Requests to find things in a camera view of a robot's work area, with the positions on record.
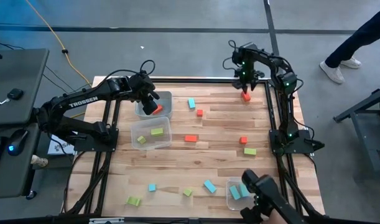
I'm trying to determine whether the clear plastic bin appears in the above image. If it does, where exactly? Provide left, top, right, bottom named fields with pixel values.
left=129, top=116, right=173, bottom=151
left=225, top=176, right=259, bottom=212

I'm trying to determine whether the black desk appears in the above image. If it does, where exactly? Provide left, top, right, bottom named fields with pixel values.
left=0, top=48, right=50, bottom=200

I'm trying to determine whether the silver metal bracket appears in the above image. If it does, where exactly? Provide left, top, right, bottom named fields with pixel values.
left=88, top=217, right=125, bottom=224

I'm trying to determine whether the person's leg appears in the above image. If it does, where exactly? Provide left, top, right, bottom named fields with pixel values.
left=325, top=2, right=380, bottom=68

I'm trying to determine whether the yellow floor cable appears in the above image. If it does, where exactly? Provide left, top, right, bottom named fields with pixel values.
left=24, top=0, right=93, bottom=88

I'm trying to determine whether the beige shoe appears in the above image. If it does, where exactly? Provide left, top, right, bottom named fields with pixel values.
left=30, top=154, right=49, bottom=168

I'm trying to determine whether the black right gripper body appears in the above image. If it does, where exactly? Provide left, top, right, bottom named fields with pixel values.
left=232, top=63, right=266, bottom=88

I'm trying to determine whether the black metal table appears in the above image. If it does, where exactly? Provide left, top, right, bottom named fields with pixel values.
left=332, top=84, right=380, bottom=182

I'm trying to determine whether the white paper sign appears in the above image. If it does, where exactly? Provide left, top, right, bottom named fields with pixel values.
left=47, top=133, right=76, bottom=156

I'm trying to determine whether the white translucent handled bin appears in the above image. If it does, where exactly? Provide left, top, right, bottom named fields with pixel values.
left=134, top=90, right=174, bottom=121

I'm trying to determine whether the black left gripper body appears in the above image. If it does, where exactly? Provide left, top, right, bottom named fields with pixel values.
left=128, top=72, right=161, bottom=103

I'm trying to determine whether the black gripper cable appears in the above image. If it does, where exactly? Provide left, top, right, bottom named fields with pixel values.
left=98, top=58, right=156, bottom=85
left=221, top=39, right=240, bottom=72

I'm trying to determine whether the black aluminium table frame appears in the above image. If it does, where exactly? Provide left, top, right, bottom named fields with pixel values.
left=60, top=76, right=327, bottom=218

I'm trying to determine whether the black computer mouse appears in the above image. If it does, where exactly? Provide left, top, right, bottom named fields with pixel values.
left=6, top=128, right=30, bottom=157

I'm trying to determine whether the black floor cable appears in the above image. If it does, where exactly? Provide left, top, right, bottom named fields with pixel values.
left=0, top=38, right=26, bottom=51
left=42, top=64, right=91, bottom=94

